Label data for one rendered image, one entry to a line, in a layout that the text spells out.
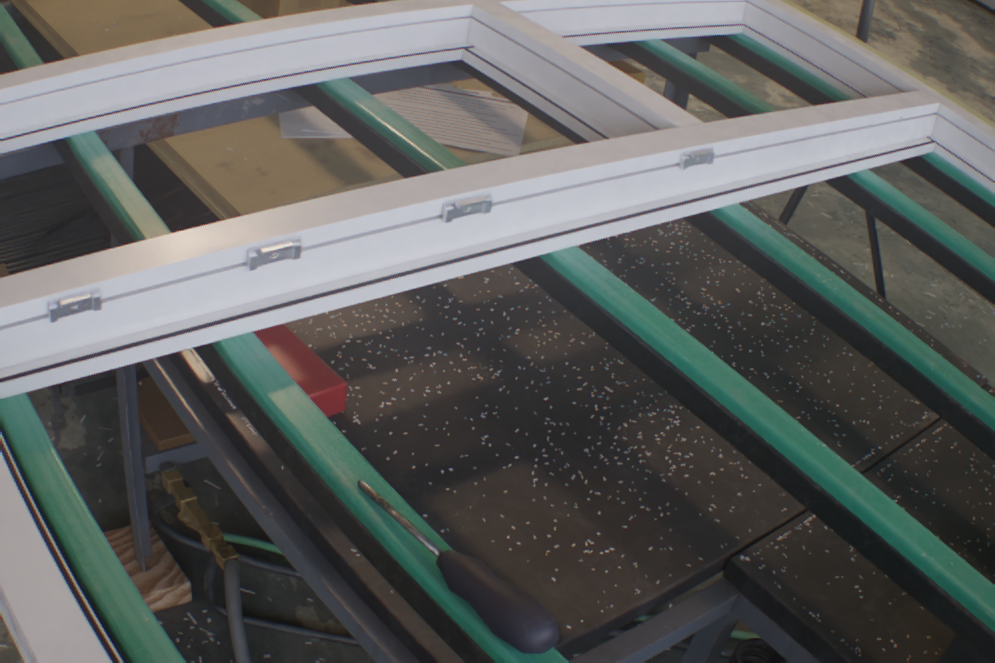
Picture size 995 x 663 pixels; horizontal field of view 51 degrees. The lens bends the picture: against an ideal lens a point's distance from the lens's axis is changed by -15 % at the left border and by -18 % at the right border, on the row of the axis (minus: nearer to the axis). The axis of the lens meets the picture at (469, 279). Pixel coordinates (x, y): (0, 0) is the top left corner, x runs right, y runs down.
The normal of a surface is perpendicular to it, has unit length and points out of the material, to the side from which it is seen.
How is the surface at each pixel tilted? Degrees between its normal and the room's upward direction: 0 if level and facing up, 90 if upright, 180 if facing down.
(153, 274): 90
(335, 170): 0
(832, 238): 0
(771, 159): 90
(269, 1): 90
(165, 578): 0
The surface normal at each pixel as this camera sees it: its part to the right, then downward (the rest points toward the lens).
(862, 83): -0.80, 0.22
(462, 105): 0.14, -0.84
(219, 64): 0.58, 0.50
